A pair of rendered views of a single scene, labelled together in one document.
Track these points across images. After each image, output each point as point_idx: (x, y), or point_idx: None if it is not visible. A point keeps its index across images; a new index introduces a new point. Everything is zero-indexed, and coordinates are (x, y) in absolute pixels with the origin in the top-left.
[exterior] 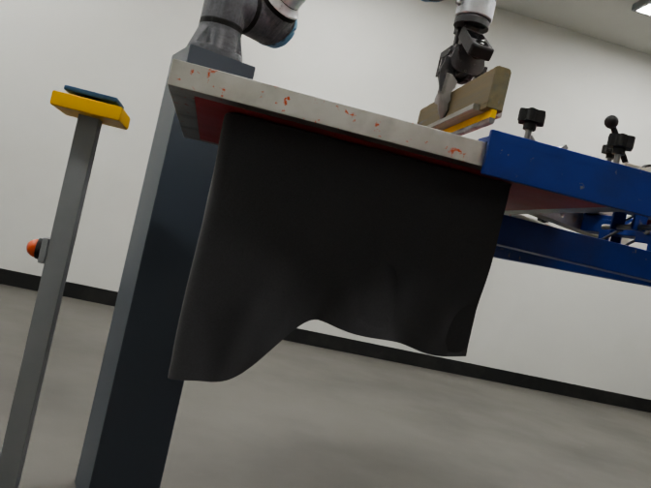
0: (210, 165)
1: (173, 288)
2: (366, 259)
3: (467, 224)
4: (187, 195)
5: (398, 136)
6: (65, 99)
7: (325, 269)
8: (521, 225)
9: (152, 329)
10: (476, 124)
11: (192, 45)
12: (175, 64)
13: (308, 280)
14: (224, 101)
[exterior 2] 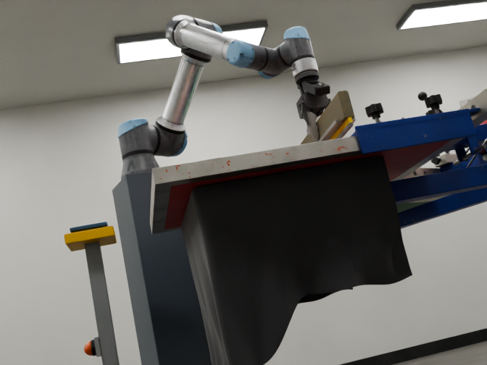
0: (172, 249)
1: (185, 349)
2: (319, 240)
3: (369, 190)
4: (166, 277)
5: (303, 154)
6: (74, 236)
7: (297, 258)
8: (402, 183)
9: None
10: (342, 132)
11: (127, 174)
12: (155, 171)
13: (290, 270)
14: (191, 179)
